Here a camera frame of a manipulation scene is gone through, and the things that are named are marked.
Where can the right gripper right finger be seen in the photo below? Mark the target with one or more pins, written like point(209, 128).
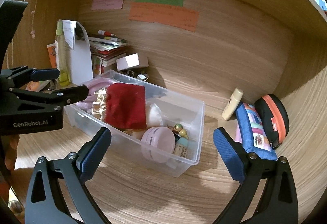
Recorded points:
point(278, 202)

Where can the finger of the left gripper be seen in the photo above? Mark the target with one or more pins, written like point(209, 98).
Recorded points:
point(44, 74)
point(67, 96)

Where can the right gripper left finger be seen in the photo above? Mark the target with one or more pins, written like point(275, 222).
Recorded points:
point(45, 201)

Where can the red gold tassel ornament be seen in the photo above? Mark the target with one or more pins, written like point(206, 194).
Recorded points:
point(121, 105)

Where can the white round puff container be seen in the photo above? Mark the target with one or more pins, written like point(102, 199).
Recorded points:
point(153, 116)

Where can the pink round compact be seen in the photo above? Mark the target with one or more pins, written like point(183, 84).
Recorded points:
point(160, 138)

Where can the teal lotion bottle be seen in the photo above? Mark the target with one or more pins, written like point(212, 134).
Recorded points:
point(181, 148)

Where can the person left hand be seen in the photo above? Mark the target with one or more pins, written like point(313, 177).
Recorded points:
point(8, 153)

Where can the orange green tube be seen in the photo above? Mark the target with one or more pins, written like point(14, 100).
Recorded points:
point(36, 86)

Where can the orange booklet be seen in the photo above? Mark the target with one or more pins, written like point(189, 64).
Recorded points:
point(52, 55)

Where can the yellow green tall bottle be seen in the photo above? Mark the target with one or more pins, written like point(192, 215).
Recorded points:
point(60, 50)

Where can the stack of books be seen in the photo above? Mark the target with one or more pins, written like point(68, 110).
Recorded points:
point(106, 48)

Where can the blue patchwork pouch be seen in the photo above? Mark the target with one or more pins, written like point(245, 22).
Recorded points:
point(250, 132)

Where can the small white pink box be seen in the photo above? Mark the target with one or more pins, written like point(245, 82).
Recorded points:
point(136, 60)

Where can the black orange zipper case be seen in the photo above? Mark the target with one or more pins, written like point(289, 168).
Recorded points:
point(274, 119)

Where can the clear plastic storage bin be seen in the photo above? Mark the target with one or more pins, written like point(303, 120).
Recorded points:
point(182, 114)

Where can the cream small tube bottle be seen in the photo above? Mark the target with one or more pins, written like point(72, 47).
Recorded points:
point(232, 104)

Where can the orange sticky note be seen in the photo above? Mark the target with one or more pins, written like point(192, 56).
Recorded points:
point(170, 15)

